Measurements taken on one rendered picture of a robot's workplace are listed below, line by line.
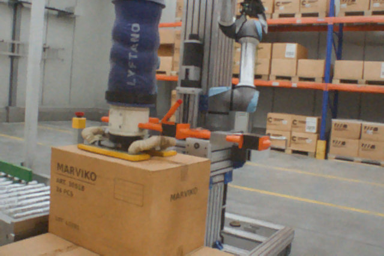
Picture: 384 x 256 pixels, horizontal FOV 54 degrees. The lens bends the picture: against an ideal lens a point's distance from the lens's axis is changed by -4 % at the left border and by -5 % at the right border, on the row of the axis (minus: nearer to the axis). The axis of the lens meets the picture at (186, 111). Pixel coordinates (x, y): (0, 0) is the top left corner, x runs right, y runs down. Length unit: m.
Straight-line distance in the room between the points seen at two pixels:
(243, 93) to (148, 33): 0.67
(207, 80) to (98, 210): 1.08
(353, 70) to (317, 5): 1.61
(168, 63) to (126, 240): 9.12
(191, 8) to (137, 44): 0.87
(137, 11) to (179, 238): 0.95
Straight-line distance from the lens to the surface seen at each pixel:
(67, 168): 1.77
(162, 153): 1.70
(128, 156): 1.57
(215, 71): 2.34
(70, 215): 1.80
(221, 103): 2.08
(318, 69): 8.79
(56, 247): 1.78
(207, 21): 2.38
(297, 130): 8.90
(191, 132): 1.52
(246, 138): 1.41
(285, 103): 10.34
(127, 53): 1.65
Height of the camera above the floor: 1.24
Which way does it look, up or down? 3 degrees down
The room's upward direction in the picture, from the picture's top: 4 degrees clockwise
